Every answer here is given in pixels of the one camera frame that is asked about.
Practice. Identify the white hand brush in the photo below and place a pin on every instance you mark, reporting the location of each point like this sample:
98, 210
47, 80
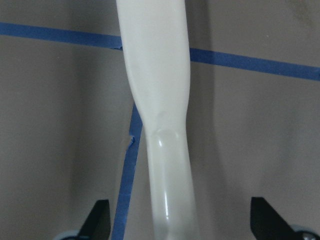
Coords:
155, 44

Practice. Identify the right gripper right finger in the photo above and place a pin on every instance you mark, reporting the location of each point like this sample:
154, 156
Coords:
266, 223

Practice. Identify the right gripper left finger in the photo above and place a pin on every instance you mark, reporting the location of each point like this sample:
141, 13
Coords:
97, 225

